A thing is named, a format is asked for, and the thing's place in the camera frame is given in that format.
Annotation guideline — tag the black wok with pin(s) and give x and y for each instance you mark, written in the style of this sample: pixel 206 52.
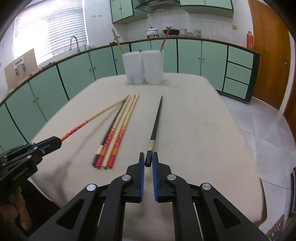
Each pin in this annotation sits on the black wok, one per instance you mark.
pixel 172 32

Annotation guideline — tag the bamboo chopstick red end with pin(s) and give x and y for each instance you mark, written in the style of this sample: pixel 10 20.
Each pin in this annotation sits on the bamboo chopstick red end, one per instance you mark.
pixel 123 124
pixel 105 150

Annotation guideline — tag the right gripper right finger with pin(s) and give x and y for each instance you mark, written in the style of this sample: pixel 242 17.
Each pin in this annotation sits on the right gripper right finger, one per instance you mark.
pixel 163 193

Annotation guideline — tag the window with blinds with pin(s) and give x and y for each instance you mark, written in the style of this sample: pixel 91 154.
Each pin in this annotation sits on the window with blinds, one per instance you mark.
pixel 50 28

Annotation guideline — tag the white utensil holder left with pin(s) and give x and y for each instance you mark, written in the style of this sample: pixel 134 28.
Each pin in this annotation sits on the white utensil holder left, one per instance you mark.
pixel 134 67

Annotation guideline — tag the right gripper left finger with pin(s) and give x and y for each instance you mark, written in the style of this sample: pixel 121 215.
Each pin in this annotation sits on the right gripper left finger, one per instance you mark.
pixel 135 189

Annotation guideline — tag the left hand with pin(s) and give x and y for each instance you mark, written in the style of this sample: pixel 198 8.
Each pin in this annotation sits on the left hand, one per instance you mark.
pixel 16 208

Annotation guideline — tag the white utensil holder right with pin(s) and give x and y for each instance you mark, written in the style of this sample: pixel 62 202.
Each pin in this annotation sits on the white utensil holder right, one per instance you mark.
pixel 153 66

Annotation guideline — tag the white utensil holder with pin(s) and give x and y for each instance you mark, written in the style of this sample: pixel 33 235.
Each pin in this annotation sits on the white utensil holder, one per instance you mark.
pixel 134 67
pixel 153 66

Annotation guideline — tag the light bamboo chopstick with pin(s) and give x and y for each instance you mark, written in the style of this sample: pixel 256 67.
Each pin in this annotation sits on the light bamboo chopstick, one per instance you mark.
pixel 117 41

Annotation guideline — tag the brown wooden door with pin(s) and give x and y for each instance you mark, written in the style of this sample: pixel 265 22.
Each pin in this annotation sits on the brown wooden door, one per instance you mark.
pixel 272 42

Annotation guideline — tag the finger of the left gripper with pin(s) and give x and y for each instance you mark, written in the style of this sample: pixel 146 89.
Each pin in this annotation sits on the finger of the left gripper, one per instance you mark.
pixel 48 145

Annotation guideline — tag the white cooking pot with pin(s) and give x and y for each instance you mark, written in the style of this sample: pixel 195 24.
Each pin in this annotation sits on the white cooking pot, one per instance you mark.
pixel 152 33

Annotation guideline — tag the orange fire extinguisher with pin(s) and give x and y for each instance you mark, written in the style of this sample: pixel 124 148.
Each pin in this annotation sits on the orange fire extinguisher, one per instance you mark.
pixel 250 40

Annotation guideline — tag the green upper cabinets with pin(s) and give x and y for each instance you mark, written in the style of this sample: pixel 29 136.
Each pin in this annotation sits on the green upper cabinets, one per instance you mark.
pixel 125 12

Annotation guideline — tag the metal spoon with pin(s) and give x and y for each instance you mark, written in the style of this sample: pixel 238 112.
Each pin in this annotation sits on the metal spoon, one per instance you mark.
pixel 165 38

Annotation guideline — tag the green drawer unit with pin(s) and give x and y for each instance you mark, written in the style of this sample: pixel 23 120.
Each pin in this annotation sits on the green drawer unit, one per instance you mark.
pixel 241 69

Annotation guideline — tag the black chopstick gold band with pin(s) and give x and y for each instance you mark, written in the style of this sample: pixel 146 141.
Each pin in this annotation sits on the black chopstick gold band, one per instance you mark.
pixel 152 142

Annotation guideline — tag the green lower kitchen cabinets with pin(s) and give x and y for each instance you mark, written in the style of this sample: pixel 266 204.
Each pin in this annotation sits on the green lower kitchen cabinets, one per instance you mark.
pixel 27 109

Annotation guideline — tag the cardboard board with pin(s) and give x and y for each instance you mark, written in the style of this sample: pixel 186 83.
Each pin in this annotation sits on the cardboard board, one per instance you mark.
pixel 20 69

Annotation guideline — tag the bamboo chopstick orange end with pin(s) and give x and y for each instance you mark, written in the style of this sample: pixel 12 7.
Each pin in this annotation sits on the bamboo chopstick orange end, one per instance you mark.
pixel 75 129

